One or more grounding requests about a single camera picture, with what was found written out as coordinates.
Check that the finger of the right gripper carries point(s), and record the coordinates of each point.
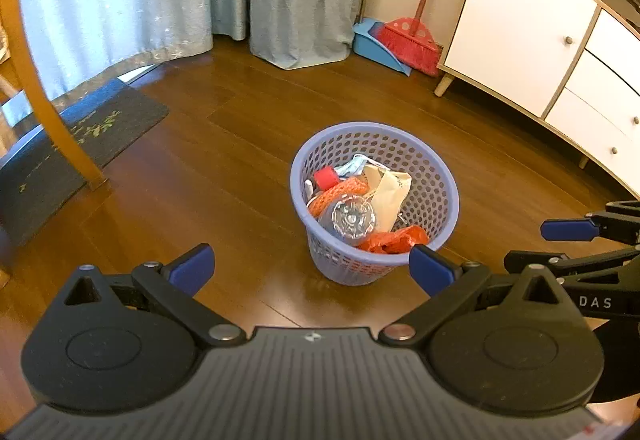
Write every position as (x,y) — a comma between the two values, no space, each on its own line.
(569,230)

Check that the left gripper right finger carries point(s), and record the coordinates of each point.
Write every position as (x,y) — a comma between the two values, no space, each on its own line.
(431,271)

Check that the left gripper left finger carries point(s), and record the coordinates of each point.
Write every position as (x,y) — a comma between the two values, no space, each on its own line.
(191,271)

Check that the orange plastic bag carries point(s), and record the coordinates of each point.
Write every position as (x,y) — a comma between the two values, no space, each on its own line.
(397,242)

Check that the beige paper food bag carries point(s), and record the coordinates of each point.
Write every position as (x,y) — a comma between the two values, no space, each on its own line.
(387,192)

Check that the clear plastic water bottle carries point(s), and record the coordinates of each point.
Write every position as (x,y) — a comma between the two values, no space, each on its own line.
(350,218)

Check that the blue face mask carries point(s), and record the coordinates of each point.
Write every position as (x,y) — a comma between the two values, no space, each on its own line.
(355,166)

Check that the orange foam net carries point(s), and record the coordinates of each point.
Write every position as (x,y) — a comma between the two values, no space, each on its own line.
(351,186)

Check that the red bottle cap object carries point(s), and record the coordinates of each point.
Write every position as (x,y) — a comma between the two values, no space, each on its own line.
(326,178)

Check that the dark floor mat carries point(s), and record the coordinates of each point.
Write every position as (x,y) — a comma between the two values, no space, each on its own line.
(68,153)

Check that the white cabinet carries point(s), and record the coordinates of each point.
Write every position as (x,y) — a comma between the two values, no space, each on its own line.
(571,65)

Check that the red broom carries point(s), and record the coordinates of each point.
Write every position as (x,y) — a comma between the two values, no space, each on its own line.
(411,42)

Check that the blue dustpan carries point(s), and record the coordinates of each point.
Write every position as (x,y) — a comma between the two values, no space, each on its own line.
(366,44)

